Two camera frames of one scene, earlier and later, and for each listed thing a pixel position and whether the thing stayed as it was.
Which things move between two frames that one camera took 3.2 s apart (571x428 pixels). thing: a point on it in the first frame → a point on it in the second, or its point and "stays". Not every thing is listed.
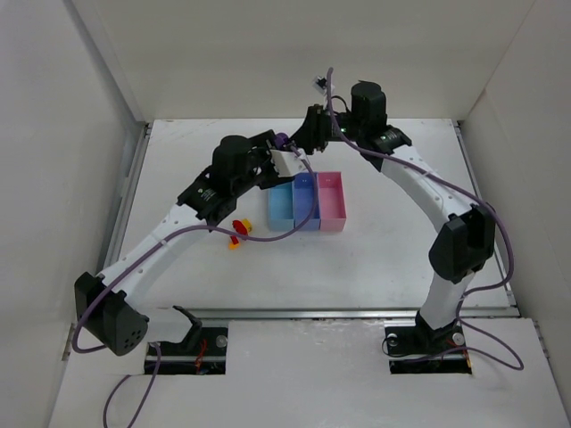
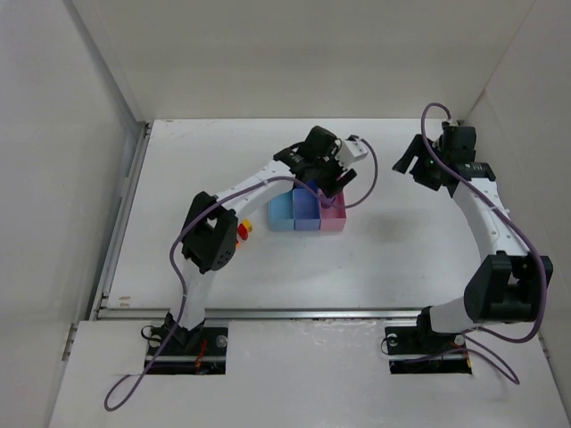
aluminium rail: (495, 312) stays
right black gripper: (316, 127) → (419, 167)
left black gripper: (268, 152) → (335, 171)
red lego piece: (240, 228) stays
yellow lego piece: (247, 223) stays
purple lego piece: (280, 139) → (326, 201)
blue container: (306, 202) stays
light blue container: (281, 207) stays
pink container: (333, 214) stays
